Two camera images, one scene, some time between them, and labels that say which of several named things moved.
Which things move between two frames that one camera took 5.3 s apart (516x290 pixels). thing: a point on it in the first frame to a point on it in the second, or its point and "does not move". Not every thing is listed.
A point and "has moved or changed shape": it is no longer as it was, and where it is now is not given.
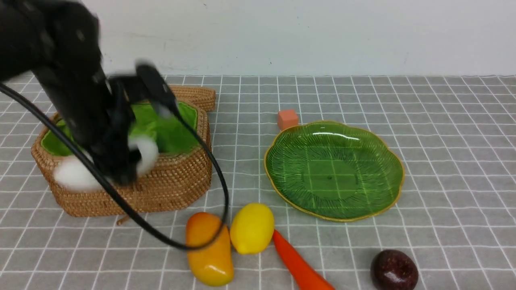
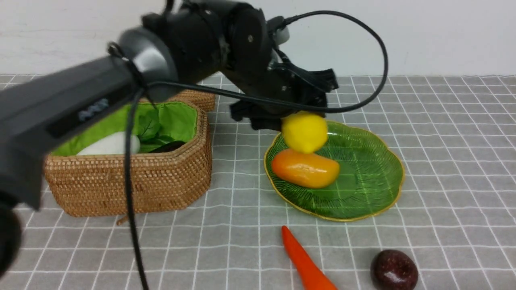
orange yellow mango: [212, 265] to [305, 169]
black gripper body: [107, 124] to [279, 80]
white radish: [71, 175] has moved or changed shape
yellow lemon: [252, 228] to [305, 131]
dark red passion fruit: [394, 270] does not move
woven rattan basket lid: [204, 98] does not move
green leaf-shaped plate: [331, 171] does not move
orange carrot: [306, 277] has moved or changed shape
